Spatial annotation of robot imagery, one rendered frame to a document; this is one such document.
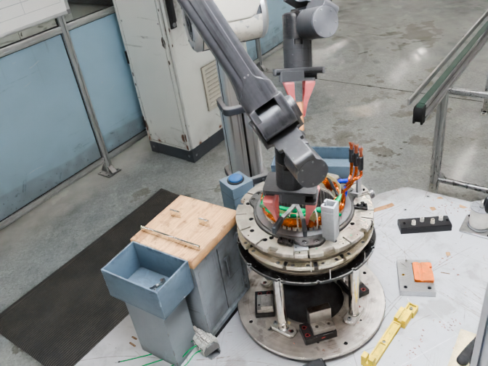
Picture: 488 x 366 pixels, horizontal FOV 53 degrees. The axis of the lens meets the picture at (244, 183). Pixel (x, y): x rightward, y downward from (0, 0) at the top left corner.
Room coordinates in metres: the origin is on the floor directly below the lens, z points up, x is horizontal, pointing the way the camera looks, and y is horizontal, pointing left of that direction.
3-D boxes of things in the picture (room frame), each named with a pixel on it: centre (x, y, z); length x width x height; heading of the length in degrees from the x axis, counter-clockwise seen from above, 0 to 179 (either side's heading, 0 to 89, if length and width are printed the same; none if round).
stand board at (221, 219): (0.96, 0.16, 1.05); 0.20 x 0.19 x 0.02; 143
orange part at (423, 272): (0.95, -0.44, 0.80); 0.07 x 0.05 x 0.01; 165
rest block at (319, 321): (0.80, -0.14, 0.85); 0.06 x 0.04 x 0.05; 99
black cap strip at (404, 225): (1.15, -0.53, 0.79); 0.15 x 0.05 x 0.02; 83
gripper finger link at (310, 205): (0.79, -0.10, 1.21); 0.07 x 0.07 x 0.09; 72
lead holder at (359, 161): (0.92, -0.25, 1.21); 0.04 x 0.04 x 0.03; 57
